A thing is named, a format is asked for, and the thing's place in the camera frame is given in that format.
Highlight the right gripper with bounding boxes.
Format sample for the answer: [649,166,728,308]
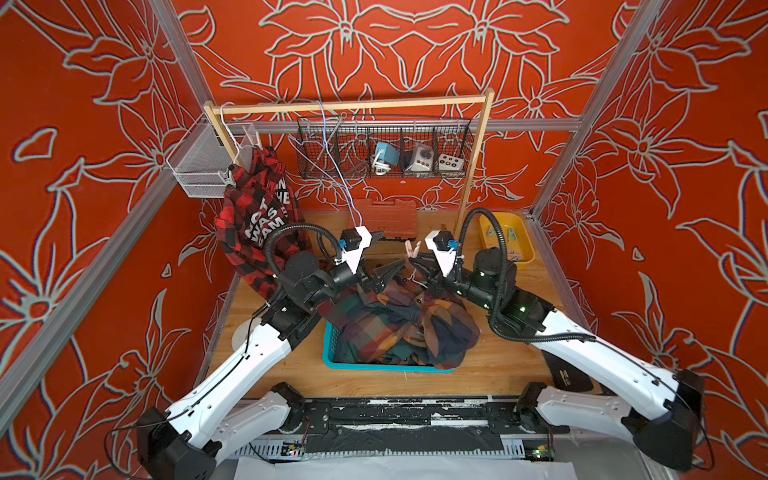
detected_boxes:
[410,253,501,316]

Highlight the pink clothespin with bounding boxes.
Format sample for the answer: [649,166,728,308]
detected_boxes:
[405,240,421,259]

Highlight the dark plaid shirt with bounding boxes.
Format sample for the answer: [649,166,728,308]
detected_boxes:
[330,324,431,367]
[319,282,480,370]

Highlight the white wire hanger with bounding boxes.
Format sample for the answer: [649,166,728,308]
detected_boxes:
[289,101,367,226]

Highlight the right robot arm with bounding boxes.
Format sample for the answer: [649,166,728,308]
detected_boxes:
[410,208,706,472]

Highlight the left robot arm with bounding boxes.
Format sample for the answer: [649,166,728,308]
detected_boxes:
[135,223,404,479]

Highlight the yellow plastic tray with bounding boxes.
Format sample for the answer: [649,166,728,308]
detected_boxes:
[479,212,535,265]

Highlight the white tape roll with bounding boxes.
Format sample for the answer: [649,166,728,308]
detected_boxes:
[231,317,261,356]

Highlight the red black plaid shirt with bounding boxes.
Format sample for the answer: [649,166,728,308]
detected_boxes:
[215,146,304,298]

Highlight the teal plastic basket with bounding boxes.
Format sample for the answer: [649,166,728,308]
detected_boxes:
[322,320,457,374]

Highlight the red brown box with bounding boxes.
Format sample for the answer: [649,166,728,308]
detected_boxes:
[355,198,418,241]

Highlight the white dotted box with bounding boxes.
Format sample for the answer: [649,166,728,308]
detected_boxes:
[437,154,464,173]

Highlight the white power adapter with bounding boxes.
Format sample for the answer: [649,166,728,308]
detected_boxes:
[404,143,434,174]

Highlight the white mesh basket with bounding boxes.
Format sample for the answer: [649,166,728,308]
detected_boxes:
[166,120,234,199]

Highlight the wooden hanging rack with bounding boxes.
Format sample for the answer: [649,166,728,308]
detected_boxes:
[202,88,496,236]

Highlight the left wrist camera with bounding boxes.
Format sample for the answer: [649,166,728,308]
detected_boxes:
[339,226,372,274]

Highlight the black wire basket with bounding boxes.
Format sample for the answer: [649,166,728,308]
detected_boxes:
[290,115,475,181]

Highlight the teal charger with cable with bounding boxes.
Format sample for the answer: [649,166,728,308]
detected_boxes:
[371,142,400,176]

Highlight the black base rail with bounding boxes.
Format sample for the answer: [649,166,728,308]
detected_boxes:
[238,396,569,463]

